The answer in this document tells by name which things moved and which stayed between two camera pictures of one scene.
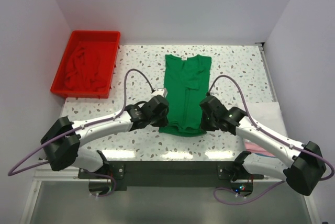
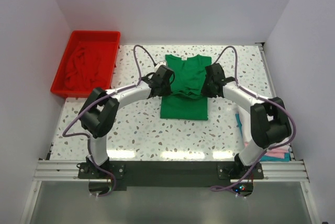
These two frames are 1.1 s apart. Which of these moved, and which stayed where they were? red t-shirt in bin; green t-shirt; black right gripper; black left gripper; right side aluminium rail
Moved: green t-shirt; black right gripper; black left gripper
Stayed: red t-shirt in bin; right side aluminium rail
